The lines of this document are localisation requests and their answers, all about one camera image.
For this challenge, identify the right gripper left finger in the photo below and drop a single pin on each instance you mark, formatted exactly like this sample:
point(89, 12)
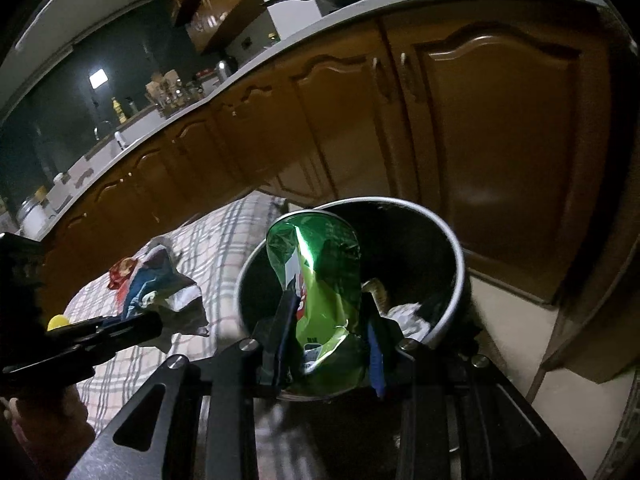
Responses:
point(260, 365)

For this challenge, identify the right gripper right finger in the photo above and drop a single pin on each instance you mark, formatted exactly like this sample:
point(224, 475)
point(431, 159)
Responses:
point(453, 328)

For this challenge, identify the red snack wrapper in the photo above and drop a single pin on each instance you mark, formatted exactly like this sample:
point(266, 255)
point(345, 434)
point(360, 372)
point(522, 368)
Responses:
point(120, 272)

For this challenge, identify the crushed green soda can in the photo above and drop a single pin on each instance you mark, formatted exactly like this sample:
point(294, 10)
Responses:
point(316, 255)

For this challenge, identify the white round trash bin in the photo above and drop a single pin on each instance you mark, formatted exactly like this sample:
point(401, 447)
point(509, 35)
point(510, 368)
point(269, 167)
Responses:
point(407, 251)

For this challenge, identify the wooden lower kitchen cabinets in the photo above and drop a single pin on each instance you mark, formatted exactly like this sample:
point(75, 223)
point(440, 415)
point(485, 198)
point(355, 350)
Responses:
point(515, 120)

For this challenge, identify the person's left hand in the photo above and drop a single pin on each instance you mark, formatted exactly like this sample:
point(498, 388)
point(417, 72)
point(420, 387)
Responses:
point(53, 431)

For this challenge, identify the plaid tablecloth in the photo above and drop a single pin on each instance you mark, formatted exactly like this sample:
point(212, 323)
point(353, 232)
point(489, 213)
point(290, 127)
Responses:
point(211, 251)

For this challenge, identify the white lidded pot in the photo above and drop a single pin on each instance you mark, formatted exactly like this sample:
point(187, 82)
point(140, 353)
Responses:
point(34, 217)

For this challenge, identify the sink faucet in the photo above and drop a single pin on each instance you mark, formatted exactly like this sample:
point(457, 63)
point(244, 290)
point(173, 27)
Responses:
point(104, 132)

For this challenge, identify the yellow oil bottle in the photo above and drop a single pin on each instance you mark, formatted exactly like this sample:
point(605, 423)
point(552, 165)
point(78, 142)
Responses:
point(122, 118)

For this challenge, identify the utensil dish rack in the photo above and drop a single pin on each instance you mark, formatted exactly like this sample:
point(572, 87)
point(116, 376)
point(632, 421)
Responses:
point(167, 93)

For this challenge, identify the steel electric kettle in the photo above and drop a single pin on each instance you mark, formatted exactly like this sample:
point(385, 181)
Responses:
point(225, 68)

